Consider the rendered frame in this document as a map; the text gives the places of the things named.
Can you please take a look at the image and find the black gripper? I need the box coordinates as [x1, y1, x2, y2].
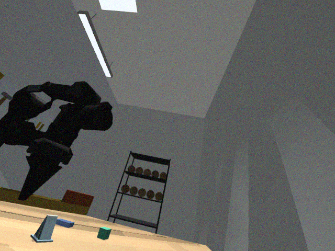
[18, 121, 79, 200]

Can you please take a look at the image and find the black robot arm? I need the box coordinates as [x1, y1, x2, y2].
[0, 81, 113, 147]

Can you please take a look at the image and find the yellow long bar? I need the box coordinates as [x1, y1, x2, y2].
[0, 187, 94, 215]

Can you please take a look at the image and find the dark blue rectangular bar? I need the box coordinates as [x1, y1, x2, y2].
[56, 219, 74, 228]

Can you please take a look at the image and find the green cube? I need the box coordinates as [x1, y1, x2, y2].
[97, 227, 111, 240]

